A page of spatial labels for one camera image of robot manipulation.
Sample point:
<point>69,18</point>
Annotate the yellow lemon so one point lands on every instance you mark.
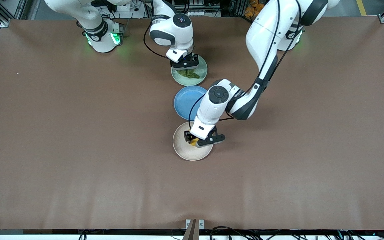
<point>194,142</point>

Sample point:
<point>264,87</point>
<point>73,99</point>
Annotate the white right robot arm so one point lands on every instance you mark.
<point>172,30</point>

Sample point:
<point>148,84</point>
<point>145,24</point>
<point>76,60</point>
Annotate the white power strip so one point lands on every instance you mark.
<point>125,7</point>

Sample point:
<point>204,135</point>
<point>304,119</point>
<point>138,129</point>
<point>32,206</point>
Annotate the white table edge bracket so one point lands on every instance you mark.
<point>188,224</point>

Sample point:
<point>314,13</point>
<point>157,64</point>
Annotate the blue plate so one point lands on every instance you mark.
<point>185,100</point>

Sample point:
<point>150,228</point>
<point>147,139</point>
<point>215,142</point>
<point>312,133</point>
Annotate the bag of orange fruit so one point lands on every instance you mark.
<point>253,8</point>

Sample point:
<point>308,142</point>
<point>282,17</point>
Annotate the beige plate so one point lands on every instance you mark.
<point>188,153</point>

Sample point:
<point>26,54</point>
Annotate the green lettuce leaf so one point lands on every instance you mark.
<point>188,74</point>

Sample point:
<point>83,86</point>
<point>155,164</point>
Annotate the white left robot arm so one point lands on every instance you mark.
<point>265,33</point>

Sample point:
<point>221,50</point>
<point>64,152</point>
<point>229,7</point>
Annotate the light green plate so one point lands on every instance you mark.
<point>192,82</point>

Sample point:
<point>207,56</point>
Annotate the brown post at table edge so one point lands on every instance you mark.
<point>190,233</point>

